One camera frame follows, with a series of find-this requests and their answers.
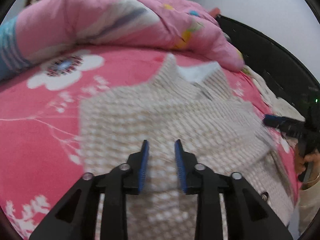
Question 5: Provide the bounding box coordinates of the beige white houndstooth coat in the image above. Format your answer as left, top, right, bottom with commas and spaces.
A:
79, 55, 294, 239

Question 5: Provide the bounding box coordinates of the person right hand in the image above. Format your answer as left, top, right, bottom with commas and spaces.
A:
295, 145, 319, 187

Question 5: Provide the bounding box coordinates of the cream fluffy garment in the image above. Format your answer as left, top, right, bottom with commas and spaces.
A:
243, 66, 305, 121

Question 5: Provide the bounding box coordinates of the black headboard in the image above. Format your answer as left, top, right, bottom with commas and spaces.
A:
217, 16, 319, 117

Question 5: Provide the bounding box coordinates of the pink floral bed blanket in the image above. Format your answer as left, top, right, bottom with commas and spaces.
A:
1, 46, 298, 239

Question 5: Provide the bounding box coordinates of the pink blue quilt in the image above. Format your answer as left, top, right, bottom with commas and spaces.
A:
1, 0, 244, 80

